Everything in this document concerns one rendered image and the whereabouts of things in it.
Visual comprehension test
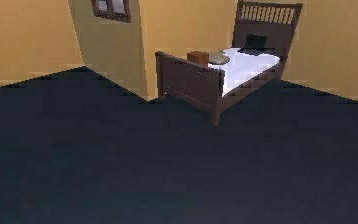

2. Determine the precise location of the dark brown wooden bed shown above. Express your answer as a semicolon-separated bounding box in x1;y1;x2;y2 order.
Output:
154;0;304;128

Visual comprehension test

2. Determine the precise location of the brown box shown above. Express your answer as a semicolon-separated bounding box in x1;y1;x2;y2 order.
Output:
186;50;210;68

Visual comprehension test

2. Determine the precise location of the black laptop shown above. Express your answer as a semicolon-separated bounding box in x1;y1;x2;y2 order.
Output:
237;33;276;57

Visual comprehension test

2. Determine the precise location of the brown framed window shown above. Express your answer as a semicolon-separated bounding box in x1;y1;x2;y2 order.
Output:
90;0;132;24

